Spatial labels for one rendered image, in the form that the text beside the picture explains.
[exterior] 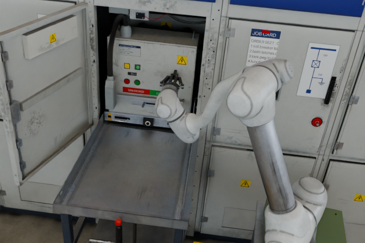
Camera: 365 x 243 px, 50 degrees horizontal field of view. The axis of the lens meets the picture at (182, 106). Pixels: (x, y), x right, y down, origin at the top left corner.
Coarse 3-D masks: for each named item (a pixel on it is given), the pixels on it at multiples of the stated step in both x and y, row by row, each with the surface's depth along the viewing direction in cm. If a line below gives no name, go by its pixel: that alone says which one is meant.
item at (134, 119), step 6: (120, 114) 233; (126, 114) 232; (132, 114) 232; (138, 114) 233; (132, 120) 234; (138, 120) 234; (156, 120) 232; (162, 120) 232; (162, 126) 234; (168, 126) 233
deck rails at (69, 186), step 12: (96, 132) 222; (96, 144) 216; (192, 144) 223; (84, 156) 204; (72, 168) 187; (84, 168) 198; (72, 180) 189; (180, 180) 195; (60, 192) 174; (72, 192) 182; (180, 192) 188; (180, 204) 181; (180, 216) 174
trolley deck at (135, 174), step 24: (120, 144) 219; (144, 144) 220; (168, 144) 222; (96, 168) 199; (120, 168) 201; (144, 168) 202; (168, 168) 204; (192, 168) 205; (96, 192) 184; (120, 192) 185; (144, 192) 187; (168, 192) 188; (96, 216) 177; (144, 216) 174; (168, 216) 174
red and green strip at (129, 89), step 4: (124, 88) 225; (128, 88) 225; (132, 88) 224; (136, 88) 224; (140, 88) 224; (128, 92) 226; (132, 92) 226; (136, 92) 225; (140, 92) 225; (144, 92) 225; (148, 92) 225; (152, 92) 224; (156, 92) 224
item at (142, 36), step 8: (120, 32) 220; (136, 32) 222; (144, 32) 223; (152, 32) 223; (160, 32) 224; (168, 32) 226; (176, 32) 226; (184, 32) 228; (136, 40) 210; (144, 40) 210; (152, 40) 212; (160, 40) 213; (168, 40) 214; (176, 40) 215; (184, 40) 216; (192, 40) 217; (192, 88) 220; (192, 96) 228; (192, 104) 246
